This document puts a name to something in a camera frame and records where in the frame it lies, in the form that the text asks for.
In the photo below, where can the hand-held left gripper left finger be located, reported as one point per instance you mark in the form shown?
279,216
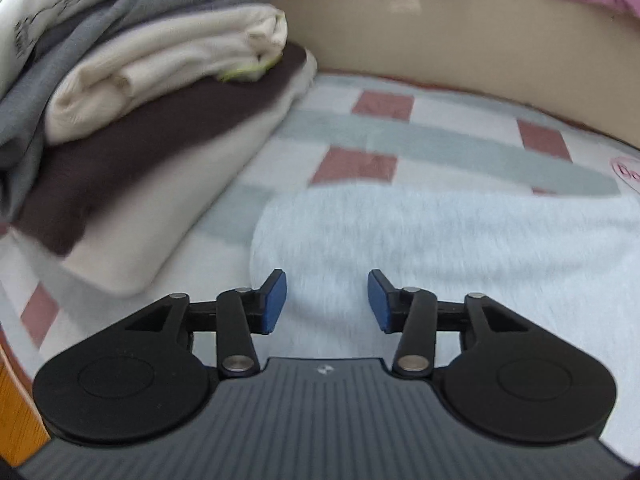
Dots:
274,302

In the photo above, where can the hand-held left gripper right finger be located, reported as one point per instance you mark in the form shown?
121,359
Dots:
379,302

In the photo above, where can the light grey t-shirt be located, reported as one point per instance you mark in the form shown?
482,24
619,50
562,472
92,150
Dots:
450,250

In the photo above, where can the plaid rug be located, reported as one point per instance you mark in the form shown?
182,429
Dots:
450,145

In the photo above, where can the dark brown folded garment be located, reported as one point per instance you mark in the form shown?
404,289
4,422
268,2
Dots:
150,145

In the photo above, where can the cream folded garment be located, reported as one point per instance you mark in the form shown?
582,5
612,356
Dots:
165,55

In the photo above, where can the beige bed base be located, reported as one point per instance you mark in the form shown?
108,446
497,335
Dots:
450,40

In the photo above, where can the grey folded garment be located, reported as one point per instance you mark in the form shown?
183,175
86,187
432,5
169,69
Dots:
65,60

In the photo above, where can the white folded garment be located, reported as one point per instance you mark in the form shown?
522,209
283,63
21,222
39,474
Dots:
35,15

